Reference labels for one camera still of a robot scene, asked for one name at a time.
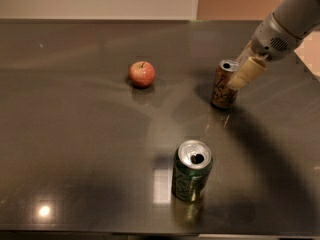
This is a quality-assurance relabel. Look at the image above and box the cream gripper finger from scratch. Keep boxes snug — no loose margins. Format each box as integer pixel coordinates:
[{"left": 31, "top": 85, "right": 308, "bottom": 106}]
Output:
[
  {"left": 236, "top": 41, "right": 257, "bottom": 64},
  {"left": 227, "top": 57, "right": 266, "bottom": 90}
]

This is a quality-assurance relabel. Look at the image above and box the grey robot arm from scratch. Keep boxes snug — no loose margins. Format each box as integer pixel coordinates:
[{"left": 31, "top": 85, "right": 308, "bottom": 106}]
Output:
[{"left": 227, "top": 0, "right": 320, "bottom": 90}]

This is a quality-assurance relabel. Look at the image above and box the red apple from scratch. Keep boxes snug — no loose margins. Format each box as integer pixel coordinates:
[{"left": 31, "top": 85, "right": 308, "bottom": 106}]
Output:
[{"left": 129, "top": 61, "right": 155, "bottom": 88}]

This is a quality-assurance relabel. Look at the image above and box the orange soda can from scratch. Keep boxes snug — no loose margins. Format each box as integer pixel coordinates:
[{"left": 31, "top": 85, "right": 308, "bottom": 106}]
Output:
[{"left": 211, "top": 59, "right": 239, "bottom": 109}]

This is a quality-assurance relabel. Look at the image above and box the green soda can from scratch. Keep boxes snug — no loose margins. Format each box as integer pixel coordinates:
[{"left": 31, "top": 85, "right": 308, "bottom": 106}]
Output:
[{"left": 171, "top": 140, "right": 213, "bottom": 202}]

